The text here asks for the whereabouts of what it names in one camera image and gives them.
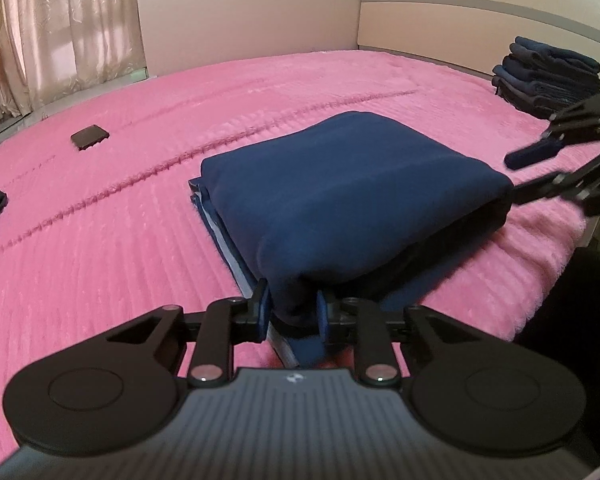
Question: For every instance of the beige wooden headboard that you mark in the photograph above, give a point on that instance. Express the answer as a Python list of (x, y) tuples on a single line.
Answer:
[(476, 34)]

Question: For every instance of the stack of folded dark clothes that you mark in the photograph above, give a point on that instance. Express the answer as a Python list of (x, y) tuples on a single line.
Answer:
[(541, 80)]

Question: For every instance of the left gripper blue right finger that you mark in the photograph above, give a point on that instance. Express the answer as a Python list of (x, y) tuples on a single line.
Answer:
[(325, 315)]

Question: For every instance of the black smartphone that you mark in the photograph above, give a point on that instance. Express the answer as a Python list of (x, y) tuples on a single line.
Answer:
[(88, 137)]

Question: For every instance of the green small box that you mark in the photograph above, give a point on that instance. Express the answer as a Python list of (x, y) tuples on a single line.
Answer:
[(138, 75)]

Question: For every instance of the navy blue sweatshirt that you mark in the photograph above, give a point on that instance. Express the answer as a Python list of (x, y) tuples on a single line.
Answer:
[(358, 205)]

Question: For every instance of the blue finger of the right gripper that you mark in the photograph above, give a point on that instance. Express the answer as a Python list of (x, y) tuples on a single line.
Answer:
[(533, 154)]

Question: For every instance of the pink bed blanket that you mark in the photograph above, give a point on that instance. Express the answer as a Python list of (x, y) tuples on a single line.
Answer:
[(90, 239)]

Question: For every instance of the beige curtain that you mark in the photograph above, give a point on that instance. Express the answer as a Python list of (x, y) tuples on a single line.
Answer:
[(50, 49)]

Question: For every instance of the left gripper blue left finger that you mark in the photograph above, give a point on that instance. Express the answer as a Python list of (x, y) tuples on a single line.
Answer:
[(259, 311)]

